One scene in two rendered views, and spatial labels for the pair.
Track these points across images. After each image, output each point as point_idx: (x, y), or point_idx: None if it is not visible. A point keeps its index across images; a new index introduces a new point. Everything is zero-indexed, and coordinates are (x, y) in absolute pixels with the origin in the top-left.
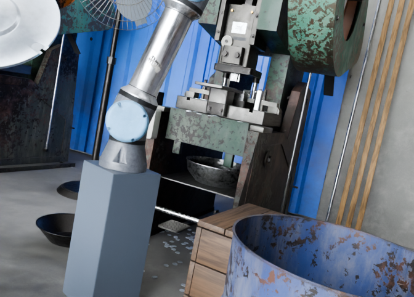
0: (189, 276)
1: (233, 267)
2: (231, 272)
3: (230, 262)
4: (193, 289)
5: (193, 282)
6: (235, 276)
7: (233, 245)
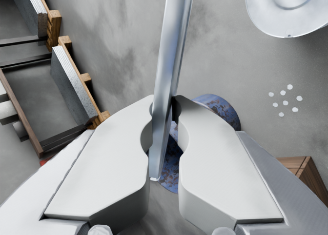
0: (297, 175)
1: (173, 124)
2: (176, 124)
3: (176, 127)
4: (294, 171)
5: (294, 173)
6: (172, 122)
7: (172, 130)
